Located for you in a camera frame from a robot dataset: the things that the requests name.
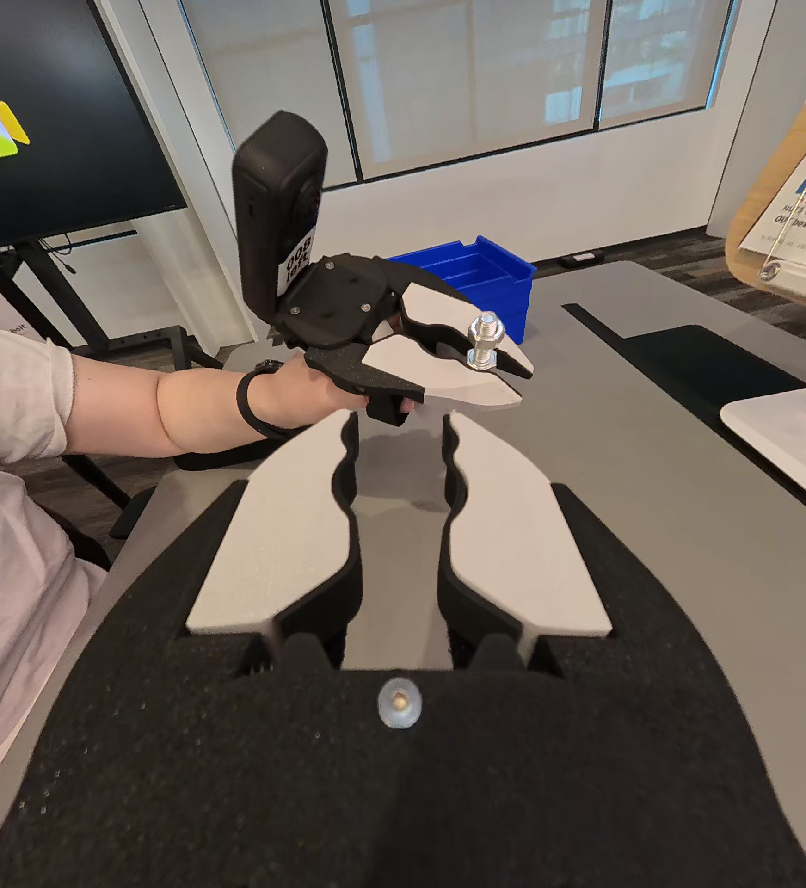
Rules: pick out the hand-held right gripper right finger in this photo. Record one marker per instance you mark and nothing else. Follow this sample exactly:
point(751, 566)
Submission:
point(521, 555)

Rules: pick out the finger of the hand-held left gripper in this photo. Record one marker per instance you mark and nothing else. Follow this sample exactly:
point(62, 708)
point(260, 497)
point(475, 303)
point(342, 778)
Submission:
point(430, 378)
point(430, 305)

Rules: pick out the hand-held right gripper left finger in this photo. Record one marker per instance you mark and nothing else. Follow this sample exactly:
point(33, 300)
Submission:
point(278, 548)

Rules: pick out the blue plastic bin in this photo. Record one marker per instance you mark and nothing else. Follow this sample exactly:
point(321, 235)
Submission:
point(472, 270)

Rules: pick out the silver hex bolt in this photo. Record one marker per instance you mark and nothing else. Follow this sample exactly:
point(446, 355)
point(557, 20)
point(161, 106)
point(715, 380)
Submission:
point(489, 320)

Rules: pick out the silver hex nut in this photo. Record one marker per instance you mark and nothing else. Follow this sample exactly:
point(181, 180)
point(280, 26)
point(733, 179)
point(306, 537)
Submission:
point(486, 338)

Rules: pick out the person's left forearm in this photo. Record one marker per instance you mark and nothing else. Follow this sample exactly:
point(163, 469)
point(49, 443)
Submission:
point(153, 409)

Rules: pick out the person's left hand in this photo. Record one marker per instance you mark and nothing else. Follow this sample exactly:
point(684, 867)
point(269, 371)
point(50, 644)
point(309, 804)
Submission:
point(299, 399)

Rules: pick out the large glass window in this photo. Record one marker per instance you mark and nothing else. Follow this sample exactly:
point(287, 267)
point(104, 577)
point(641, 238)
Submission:
point(479, 69)

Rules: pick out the black screen stand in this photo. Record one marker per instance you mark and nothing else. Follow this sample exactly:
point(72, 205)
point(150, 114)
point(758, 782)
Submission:
point(63, 295)

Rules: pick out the white side table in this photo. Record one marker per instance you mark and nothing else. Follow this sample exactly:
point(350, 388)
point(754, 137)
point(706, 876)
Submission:
point(791, 430)

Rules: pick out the large black screen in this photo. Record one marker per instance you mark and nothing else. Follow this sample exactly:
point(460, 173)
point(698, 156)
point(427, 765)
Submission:
point(63, 69)

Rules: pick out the wooden easel board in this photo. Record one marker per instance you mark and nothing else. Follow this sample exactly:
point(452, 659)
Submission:
point(791, 166)

